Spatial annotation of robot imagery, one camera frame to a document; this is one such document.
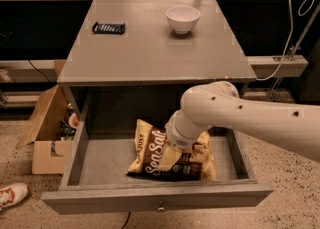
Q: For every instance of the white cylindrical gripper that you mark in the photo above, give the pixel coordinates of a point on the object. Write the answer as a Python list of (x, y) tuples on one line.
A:
[(176, 138)]

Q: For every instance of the brown sea salt chip bag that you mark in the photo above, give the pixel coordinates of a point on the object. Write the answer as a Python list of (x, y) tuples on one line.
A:
[(195, 163)]

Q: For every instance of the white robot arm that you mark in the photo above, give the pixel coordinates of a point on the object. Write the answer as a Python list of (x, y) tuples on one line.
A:
[(292, 127)]

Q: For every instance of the metal drawer knob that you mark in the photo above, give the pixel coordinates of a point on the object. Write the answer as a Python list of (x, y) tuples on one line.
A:
[(161, 208)]

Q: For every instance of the grey open drawer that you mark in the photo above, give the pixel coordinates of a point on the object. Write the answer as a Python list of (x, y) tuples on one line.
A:
[(95, 179)]

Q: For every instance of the grey wooden cabinet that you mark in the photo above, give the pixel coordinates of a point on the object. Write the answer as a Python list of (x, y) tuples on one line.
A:
[(149, 52)]

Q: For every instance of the open cardboard box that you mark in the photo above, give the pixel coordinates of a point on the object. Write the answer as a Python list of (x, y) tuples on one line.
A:
[(50, 152)]

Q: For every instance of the white ceramic bowl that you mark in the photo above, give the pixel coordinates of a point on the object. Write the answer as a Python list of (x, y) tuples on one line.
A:
[(182, 19)]

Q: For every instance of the white red sneaker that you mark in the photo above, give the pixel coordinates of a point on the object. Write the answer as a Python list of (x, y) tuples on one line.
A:
[(13, 194)]

